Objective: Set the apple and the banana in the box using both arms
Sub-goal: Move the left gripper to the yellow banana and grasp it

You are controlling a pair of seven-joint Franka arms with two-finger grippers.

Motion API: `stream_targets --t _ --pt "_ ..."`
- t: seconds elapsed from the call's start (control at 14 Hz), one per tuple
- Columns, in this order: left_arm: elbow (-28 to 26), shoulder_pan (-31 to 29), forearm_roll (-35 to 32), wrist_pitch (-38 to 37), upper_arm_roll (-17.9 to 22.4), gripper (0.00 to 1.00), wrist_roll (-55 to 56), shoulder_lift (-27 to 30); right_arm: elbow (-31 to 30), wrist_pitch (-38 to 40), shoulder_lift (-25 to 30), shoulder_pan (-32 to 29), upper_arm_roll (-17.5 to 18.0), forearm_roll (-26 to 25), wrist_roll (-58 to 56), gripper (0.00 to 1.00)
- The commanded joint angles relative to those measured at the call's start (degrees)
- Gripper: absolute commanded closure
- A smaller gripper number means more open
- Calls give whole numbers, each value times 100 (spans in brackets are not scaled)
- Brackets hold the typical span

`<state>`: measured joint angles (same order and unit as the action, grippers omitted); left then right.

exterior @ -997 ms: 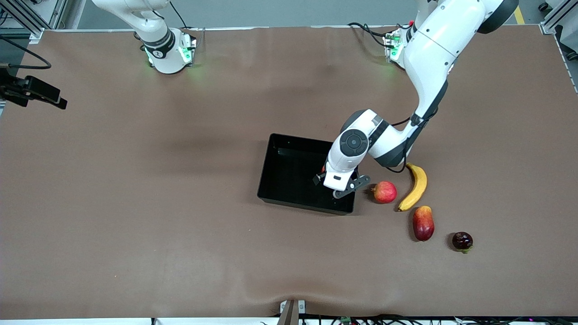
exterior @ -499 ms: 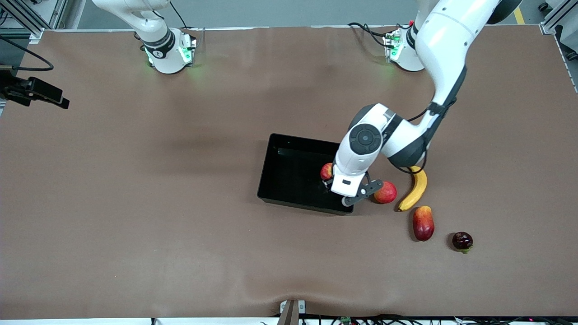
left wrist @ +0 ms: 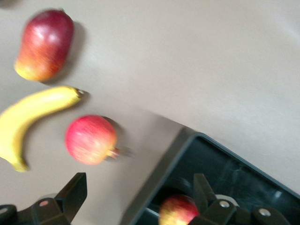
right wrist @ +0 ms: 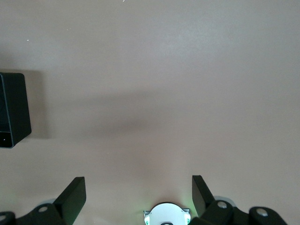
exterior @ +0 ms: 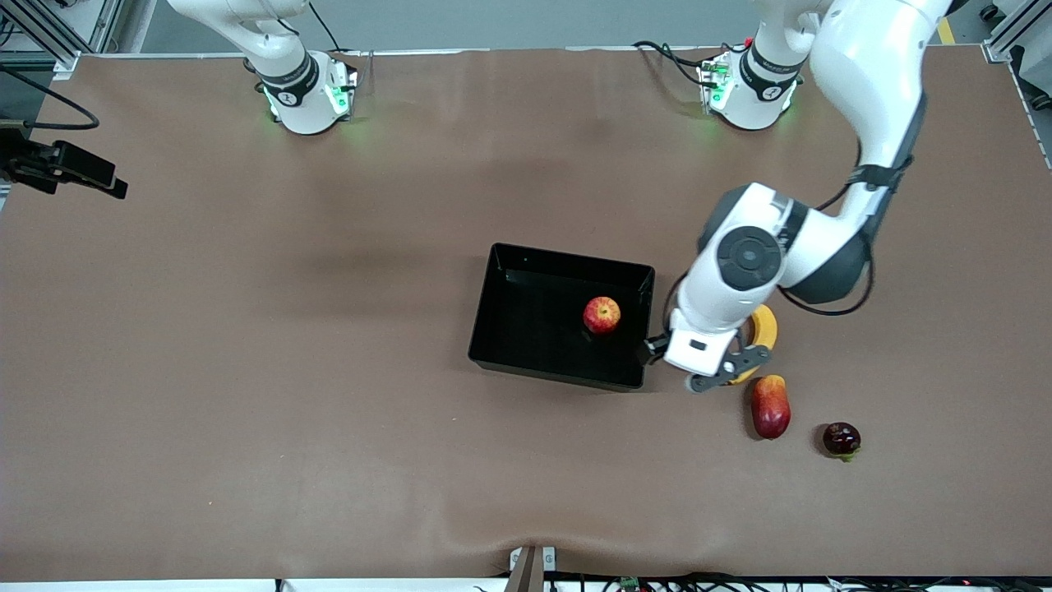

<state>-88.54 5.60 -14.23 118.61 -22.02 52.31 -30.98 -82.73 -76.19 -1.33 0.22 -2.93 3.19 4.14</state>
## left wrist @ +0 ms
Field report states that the brown table cover mat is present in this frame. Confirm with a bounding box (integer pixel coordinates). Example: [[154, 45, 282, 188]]
[[0, 0, 300, 225]]

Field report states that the red yellow apple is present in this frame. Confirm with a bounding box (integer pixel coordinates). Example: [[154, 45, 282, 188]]
[[158, 194, 200, 225]]

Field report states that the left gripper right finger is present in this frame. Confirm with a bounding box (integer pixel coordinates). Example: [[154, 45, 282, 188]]
[[189, 173, 291, 225]]

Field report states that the black plastic box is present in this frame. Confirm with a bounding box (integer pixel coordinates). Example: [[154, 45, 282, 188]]
[[127, 132, 300, 225]]

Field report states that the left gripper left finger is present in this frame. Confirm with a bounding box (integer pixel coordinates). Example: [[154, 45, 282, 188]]
[[0, 172, 88, 225]]

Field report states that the yellow banana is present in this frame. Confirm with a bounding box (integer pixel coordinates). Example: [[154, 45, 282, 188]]
[[0, 85, 85, 173]]

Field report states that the red yellow mango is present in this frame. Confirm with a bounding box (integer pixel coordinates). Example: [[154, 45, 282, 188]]
[[14, 8, 75, 83]]

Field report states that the red apple left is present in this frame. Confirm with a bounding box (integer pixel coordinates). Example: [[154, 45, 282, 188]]
[[64, 114, 122, 166]]

